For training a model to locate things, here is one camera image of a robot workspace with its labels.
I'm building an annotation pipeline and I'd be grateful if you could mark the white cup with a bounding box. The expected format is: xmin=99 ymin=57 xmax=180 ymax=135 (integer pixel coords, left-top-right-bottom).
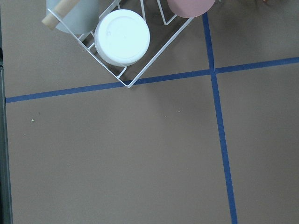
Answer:
xmin=94 ymin=9 xmax=150 ymax=67

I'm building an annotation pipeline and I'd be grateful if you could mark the wooden rack handle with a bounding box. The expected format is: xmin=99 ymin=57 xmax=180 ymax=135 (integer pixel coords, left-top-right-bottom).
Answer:
xmin=42 ymin=0 xmax=79 ymax=30

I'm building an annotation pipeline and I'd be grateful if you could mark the grey-blue cup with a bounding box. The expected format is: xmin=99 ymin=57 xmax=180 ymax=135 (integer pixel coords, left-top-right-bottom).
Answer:
xmin=45 ymin=0 xmax=100 ymax=35

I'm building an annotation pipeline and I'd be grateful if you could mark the pink cup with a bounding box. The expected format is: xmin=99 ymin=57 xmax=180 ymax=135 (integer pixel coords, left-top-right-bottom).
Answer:
xmin=167 ymin=0 xmax=215 ymax=18

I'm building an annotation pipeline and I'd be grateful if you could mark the white wire cup rack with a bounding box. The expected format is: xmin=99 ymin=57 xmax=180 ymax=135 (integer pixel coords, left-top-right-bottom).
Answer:
xmin=42 ymin=0 xmax=193 ymax=88

